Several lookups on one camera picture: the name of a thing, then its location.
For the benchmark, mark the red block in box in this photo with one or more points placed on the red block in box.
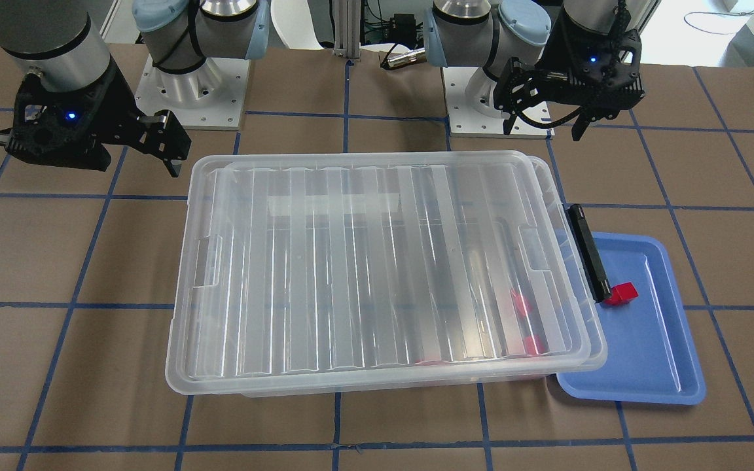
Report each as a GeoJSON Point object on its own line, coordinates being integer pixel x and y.
{"type": "Point", "coordinates": [534, 345]}
{"type": "Point", "coordinates": [522, 305]}

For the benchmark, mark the clear plastic storage box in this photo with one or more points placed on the clear plastic storage box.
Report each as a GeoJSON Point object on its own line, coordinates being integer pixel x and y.
{"type": "Point", "coordinates": [416, 383]}

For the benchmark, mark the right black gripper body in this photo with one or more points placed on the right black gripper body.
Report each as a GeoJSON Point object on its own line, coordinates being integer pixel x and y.
{"type": "Point", "coordinates": [114, 104]}

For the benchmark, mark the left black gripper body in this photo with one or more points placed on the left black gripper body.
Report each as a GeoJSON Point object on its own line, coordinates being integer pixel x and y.
{"type": "Point", "coordinates": [552, 61]}

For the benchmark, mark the red block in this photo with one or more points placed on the red block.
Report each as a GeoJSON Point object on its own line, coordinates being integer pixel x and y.
{"type": "Point", "coordinates": [621, 294]}
{"type": "Point", "coordinates": [534, 345]}
{"type": "Point", "coordinates": [522, 305]}

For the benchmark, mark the aluminium frame post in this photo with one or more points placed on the aluminium frame post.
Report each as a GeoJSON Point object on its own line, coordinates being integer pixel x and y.
{"type": "Point", "coordinates": [347, 27]}

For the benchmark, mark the black box latch handle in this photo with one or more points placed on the black box latch handle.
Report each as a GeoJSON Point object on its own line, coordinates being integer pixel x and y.
{"type": "Point", "coordinates": [588, 249]}

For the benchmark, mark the clear plastic box lid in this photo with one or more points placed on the clear plastic box lid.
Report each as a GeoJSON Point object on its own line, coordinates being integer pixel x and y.
{"type": "Point", "coordinates": [377, 268]}

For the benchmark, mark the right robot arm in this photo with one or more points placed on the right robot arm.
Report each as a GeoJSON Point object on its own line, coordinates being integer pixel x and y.
{"type": "Point", "coordinates": [59, 42]}

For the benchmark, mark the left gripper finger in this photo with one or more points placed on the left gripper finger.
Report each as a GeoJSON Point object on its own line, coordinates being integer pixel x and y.
{"type": "Point", "coordinates": [510, 123]}
{"type": "Point", "coordinates": [584, 119]}

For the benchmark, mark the blue plastic tray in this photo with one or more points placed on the blue plastic tray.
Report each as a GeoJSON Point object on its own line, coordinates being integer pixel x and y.
{"type": "Point", "coordinates": [651, 356]}

